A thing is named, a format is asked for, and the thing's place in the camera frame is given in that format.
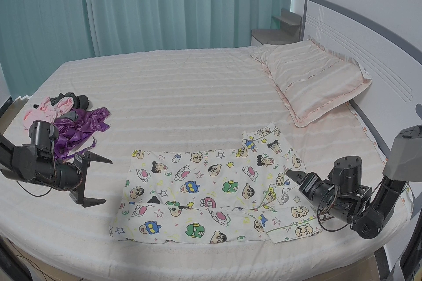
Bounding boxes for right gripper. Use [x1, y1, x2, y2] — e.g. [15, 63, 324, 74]
[285, 170, 333, 208]

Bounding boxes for pile of clothes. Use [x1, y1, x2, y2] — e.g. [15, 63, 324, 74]
[24, 93, 111, 158]

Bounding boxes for black cable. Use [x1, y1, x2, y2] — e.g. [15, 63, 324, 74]
[15, 182, 47, 198]

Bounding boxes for grey white bedside table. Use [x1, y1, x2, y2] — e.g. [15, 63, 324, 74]
[251, 8, 303, 47]

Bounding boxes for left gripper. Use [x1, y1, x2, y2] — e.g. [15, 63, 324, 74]
[52, 151, 113, 209]

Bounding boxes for pink striped pillow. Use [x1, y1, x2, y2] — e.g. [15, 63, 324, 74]
[249, 36, 373, 128]

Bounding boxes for white printed pyjama top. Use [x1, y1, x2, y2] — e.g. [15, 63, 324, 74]
[109, 122, 323, 245]

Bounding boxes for bed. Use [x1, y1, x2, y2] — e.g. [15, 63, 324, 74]
[0, 0, 422, 281]

